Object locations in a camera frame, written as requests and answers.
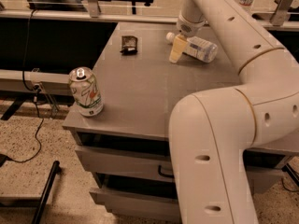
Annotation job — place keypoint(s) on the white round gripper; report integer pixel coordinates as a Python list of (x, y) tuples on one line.
[(189, 29)]

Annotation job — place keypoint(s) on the clear plastic water bottle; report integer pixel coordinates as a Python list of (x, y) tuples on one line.
[(198, 48)]

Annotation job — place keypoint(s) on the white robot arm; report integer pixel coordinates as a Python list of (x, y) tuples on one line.
[(210, 130)]

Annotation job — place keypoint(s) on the dark crumpled snack wrapper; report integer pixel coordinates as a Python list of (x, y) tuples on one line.
[(128, 45)]

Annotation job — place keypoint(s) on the green white soda can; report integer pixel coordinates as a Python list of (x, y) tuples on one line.
[(84, 87)]

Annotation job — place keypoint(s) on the grey metal drawer cabinet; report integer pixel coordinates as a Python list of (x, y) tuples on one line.
[(140, 92)]

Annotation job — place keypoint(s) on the upper grey drawer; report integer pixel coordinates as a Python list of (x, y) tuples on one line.
[(156, 167)]

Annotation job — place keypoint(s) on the grey drawer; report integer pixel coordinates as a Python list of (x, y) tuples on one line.
[(137, 205), (156, 167)]

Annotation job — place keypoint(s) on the lower grey drawer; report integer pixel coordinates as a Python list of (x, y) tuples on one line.
[(137, 205)]

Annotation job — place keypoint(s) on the black metal floor leg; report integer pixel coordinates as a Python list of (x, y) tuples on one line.
[(55, 169)]

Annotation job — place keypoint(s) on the metal railing frame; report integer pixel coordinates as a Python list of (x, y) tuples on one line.
[(93, 13)]

